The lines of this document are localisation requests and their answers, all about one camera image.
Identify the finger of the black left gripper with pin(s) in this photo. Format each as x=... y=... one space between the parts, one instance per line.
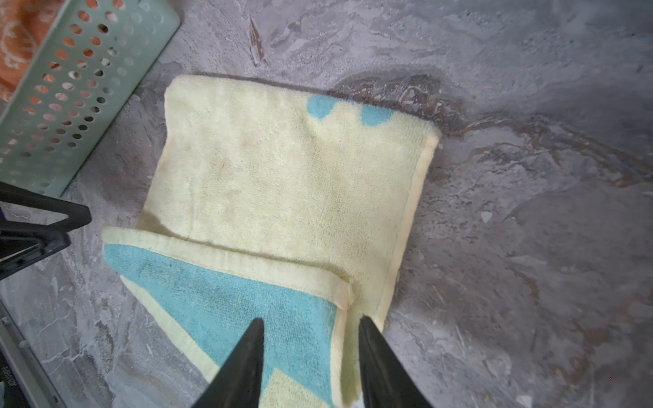
x=24 y=245
x=77 y=215

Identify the green yellow striped towel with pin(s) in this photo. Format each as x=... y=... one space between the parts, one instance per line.
x=277 y=204

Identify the pink orange patterned towel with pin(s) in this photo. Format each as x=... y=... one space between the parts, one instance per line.
x=24 y=26

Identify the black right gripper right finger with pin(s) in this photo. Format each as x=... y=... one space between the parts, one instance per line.
x=385 y=382

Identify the light green plastic basket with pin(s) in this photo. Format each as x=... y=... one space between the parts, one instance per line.
x=93 y=58

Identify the aluminium mounting rail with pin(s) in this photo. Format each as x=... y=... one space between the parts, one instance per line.
x=24 y=382

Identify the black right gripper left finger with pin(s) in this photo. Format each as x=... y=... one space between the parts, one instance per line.
x=238 y=382

